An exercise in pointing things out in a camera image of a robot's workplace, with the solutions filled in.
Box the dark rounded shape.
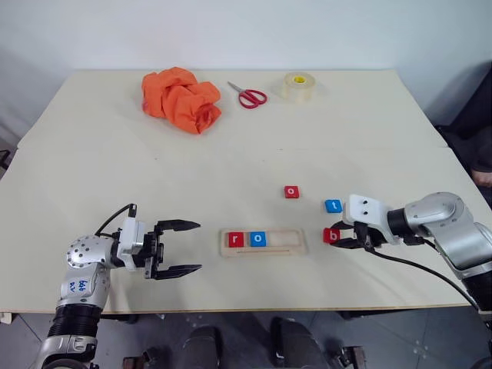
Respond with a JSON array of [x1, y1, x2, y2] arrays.
[[182, 325, 224, 369], [270, 316, 328, 369]]

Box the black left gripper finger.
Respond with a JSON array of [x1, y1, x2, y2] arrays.
[[155, 219, 202, 234], [153, 264, 203, 281]]

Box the clear tape roll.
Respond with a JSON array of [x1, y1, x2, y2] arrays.
[[277, 71, 321, 105]]

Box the black chair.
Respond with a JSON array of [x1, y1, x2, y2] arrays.
[[434, 60, 492, 175]]

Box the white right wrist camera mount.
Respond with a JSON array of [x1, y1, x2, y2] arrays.
[[342, 194, 403, 246]]

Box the red letter b block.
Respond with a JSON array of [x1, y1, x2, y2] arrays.
[[322, 227, 343, 245]]

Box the dark brown stand foot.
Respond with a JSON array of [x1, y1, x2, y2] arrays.
[[121, 347, 159, 369], [337, 344, 367, 369]]

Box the wooden letter tray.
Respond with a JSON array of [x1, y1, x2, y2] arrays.
[[218, 228, 310, 259]]

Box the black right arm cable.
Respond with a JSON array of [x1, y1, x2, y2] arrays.
[[364, 245, 484, 311]]

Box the crumpled orange cloth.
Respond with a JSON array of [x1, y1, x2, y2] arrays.
[[141, 66, 224, 136]]

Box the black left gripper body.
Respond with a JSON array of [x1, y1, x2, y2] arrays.
[[141, 221, 168, 281]]

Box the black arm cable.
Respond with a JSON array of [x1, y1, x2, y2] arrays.
[[94, 203, 139, 237], [364, 245, 484, 311]]

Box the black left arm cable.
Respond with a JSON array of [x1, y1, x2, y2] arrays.
[[94, 203, 139, 237]]

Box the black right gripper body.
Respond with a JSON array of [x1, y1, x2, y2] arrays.
[[351, 221, 390, 251]]

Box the red handled scissors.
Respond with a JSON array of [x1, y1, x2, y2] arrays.
[[226, 80, 269, 111]]

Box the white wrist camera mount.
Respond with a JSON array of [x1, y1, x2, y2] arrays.
[[114, 216, 149, 272], [342, 194, 403, 246]]

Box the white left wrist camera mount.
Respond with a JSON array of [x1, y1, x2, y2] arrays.
[[114, 216, 149, 272]]

